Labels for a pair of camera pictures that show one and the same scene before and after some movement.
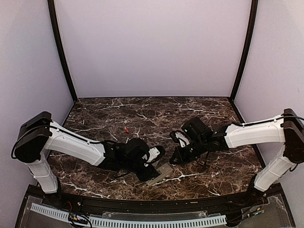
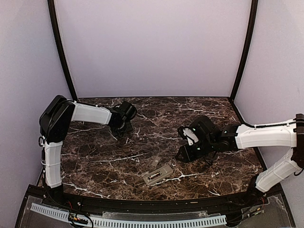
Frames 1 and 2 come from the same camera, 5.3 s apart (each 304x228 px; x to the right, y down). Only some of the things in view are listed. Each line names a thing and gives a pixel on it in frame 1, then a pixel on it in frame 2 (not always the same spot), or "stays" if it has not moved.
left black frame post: x=52 y=10 stays
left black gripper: x=145 y=175 -> x=129 y=128
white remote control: x=165 y=169 stays
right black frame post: x=245 y=56 stays
